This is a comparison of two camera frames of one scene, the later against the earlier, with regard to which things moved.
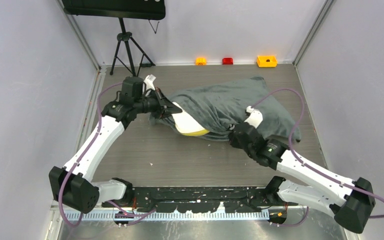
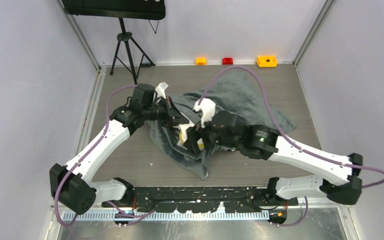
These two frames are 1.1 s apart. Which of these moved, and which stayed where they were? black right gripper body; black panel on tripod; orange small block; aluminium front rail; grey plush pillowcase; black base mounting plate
Moved: grey plush pillowcase; black right gripper body
Stayed: aluminium front rail; black panel on tripod; orange small block; black base mounting plate
